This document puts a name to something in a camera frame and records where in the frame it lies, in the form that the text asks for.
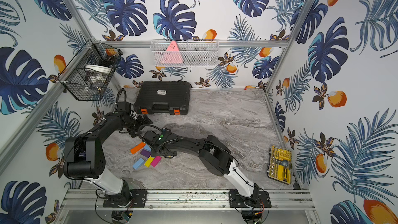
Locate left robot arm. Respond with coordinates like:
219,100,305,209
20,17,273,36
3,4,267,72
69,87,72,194
63,112,153,199

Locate white roll in basket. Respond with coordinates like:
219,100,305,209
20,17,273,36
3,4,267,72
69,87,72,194
85,64,112,75

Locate magenta block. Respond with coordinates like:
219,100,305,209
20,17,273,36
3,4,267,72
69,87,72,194
150,157,162,168

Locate long yellow block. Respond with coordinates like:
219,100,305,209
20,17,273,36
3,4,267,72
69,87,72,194
144,156,154,167

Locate dark purple block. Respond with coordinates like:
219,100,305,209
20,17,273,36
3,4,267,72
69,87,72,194
140,149,151,158

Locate black wire basket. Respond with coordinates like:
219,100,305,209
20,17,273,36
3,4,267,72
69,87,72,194
58,39,123,101

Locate black plastic tool case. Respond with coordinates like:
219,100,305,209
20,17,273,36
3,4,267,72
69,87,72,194
134,81,191,115

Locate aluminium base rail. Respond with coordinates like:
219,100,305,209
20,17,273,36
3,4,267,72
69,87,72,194
61,189,315,211

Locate pink triangle item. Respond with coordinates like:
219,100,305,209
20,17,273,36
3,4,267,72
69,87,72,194
161,40,183,65

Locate light blue square block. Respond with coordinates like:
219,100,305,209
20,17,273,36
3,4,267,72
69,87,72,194
144,144,151,151

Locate yellow screwdriver bit set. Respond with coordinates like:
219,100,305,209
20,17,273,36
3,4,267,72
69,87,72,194
267,145,292,185

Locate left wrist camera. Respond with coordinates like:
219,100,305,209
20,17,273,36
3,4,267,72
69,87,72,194
115,101,132,115

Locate orange block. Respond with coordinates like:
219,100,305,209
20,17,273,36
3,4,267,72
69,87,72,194
130,142,146,154

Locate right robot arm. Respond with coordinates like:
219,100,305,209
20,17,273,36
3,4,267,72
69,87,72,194
144,129,261,207

